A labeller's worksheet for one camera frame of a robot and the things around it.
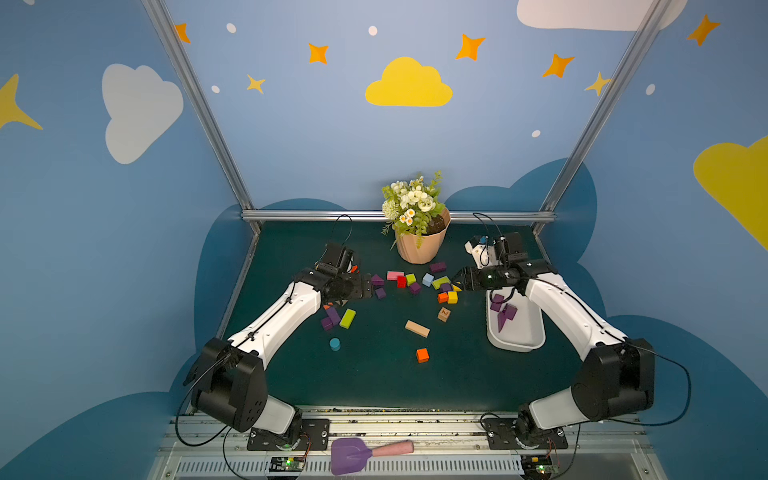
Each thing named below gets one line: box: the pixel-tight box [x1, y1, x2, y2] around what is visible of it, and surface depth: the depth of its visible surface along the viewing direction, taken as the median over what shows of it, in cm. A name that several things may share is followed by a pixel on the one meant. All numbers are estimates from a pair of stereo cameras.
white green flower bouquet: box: [381, 171, 446, 250], surface depth 90 cm
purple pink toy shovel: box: [331, 438, 415, 475], surface depth 73 cm
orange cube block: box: [416, 348, 430, 364], surface depth 88 cm
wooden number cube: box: [437, 307, 451, 323], surface depth 97 cm
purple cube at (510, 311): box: [505, 303, 518, 321], surface depth 95 cm
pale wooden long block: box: [404, 319, 431, 338], surface depth 95 cm
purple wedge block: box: [497, 311, 508, 333], surface depth 95 cm
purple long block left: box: [326, 307, 341, 327], surface depth 97 cm
